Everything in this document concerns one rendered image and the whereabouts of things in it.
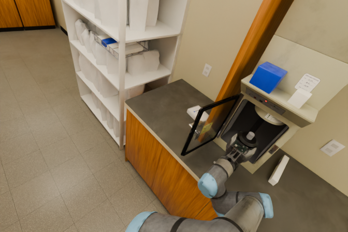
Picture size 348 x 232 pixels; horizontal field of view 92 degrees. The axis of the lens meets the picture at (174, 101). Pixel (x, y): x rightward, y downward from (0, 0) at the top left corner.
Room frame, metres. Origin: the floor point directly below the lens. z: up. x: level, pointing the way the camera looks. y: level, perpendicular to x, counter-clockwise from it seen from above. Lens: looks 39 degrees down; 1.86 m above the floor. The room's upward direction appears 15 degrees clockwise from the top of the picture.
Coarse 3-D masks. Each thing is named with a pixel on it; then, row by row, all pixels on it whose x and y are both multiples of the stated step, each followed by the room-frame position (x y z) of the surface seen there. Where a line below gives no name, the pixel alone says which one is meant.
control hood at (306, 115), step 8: (248, 80) 0.73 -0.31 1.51; (248, 88) 0.71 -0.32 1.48; (256, 88) 0.68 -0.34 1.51; (264, 96) 0.66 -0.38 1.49; (272, 96) 0.64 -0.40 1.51; (280, 96) 0.66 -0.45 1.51; (288, 96) 0.68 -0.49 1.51; (280, 104) 0.61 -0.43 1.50; (288, 104) 0.61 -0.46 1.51; (304, 104) 0.65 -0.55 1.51; (288, 112) 0.60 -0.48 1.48; (296, 112) 0.57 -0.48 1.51; (304, 112) 0.58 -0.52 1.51; (312, 112) 0.60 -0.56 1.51; (296, 120) 0.60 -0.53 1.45; (304, 120) 0.56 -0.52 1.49; (312, 120) 0.54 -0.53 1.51
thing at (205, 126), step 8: (232, 96) 0.75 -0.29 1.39; (224, 104) 0.71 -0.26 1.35; (232, 104) 0.77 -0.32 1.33; (208, 112) 0.63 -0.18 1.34; (216, 112) 0.68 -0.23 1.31; (224, 112) 0.74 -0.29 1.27; (200, 120) 0.61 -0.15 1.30; (208, 120) 0.66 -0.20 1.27; (216, 120) 0.72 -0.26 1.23; (192, 128) 0.58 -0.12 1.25; (200, 128) 0.63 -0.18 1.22; (208, 128) 0.68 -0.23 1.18; (216, 128) 0.75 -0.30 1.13; (200, 136) 0.66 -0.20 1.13; (208, 136) 0.72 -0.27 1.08; (192, 144) 0.62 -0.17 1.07
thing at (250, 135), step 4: (244, 132) 0.62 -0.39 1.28; (252, 132) 0.60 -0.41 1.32; (240, 136) 0.59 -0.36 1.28; (244, 136) 0.59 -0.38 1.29; (248, 136) 0.58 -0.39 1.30; (252, 136) 0.58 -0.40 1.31; (244, 140) 0.56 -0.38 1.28; (248, 140) 0.57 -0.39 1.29; (252, 140) 0.58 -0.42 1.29; (248, 144) 0.55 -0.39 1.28; (252, 144) 0.55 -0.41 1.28; (256, 144) 0.57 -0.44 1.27
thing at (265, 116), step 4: (256, 108) 0.79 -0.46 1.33; (260, 108) 0.77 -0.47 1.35; (260, 112) 0.75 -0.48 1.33; (264, 112) 0.74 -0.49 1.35; (260, 116) 0.74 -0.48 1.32; (264, 116) 0.73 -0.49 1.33; (268, 116) 0.73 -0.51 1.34; (272, 116) 0.72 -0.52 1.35; (268, 120) 0.71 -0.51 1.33; (272, 120) 0.71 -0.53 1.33; (276, 120) 0.71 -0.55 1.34; (276, 124) 0.70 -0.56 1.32; (280, 124) 0.71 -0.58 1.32
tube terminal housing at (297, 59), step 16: (272, 48) 0.80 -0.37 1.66; (288, 48) 0.77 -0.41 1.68; (304, 48) 0.74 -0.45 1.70; (288, 64) 0.75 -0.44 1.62; (304, 64) 0.72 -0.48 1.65; (320, 64) 0.69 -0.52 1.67; (336, 64) 0.67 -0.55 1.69; (288, 80) 0.72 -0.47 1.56; (336, 80) 0.65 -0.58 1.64; (320, 96) 0.65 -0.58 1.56; (272, 112) 0.70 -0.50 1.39; (224, 128) 0.80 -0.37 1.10; (288, 128) 0.67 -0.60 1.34; (224, 144) 0.77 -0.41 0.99
